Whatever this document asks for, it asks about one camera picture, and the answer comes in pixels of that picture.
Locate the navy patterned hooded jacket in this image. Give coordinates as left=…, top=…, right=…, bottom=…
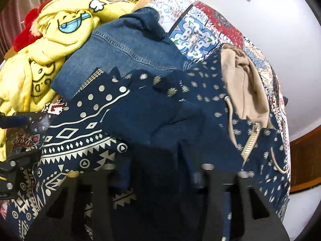
left=1, top=44, right=285, bottom=240

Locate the dark floral patterned cloth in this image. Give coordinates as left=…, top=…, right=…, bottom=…
left=1, top=97, right=67, bottom=161

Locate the wooden door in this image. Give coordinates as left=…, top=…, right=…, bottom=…
left=290, top=126, right=321, bottom=193

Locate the yellow cartoon fleece blanket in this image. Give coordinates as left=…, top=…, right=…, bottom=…
left=0, top=0, right=137, bottom=161

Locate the red plush fabric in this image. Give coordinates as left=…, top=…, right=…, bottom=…
left=13, top=0, right=50, bottom=52

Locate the blue denim jacket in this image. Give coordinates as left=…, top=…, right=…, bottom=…
left=51, top=7, right=193, bottom=100

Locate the colourful patchwork bed quilt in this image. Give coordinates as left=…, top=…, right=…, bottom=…
left=147, top=0, right=291, bottom=218

